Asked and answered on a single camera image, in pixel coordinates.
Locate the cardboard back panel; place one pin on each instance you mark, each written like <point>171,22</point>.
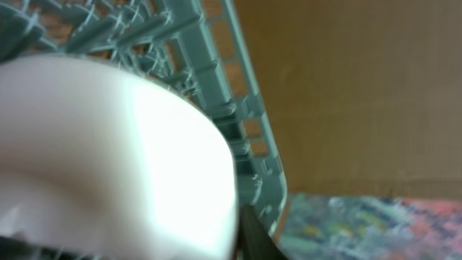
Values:
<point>364,97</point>

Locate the small pink bowl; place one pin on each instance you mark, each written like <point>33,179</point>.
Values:
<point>98,161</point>

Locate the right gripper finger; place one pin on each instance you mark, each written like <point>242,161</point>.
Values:
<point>253,242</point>

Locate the grey dishwasher rack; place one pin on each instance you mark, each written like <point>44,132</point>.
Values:
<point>196,47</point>

